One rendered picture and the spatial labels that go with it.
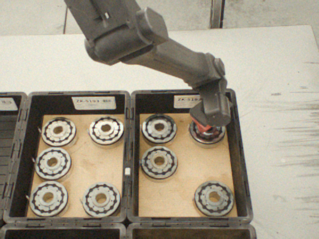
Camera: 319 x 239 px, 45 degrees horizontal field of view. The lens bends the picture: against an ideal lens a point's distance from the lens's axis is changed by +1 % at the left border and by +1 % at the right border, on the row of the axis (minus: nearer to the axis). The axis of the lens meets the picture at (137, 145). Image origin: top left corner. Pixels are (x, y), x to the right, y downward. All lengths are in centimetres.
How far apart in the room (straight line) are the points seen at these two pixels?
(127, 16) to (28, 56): 109
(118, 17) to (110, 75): 93
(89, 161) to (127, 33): 63
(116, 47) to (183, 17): 217
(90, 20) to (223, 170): 67
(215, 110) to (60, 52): 84
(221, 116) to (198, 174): 24
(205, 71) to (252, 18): 194
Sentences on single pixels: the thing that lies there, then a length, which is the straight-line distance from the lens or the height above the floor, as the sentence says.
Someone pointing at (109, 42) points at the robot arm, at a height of 141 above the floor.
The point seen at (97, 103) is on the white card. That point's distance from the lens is 116.
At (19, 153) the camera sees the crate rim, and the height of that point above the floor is 93.
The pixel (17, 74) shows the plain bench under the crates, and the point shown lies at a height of 70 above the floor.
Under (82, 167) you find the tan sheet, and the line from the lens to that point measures 112.
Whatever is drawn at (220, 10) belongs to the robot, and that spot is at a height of 67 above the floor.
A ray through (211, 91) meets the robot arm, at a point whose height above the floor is 108.
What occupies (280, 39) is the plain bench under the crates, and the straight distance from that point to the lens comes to 164.
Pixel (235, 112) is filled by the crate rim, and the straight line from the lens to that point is 110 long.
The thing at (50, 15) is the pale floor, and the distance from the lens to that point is 285.
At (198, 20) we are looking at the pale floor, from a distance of 271.
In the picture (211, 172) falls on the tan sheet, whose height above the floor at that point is 83.
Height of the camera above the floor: 181
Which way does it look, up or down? 60 degrees down
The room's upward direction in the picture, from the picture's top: 5 degrees counter-clockwise
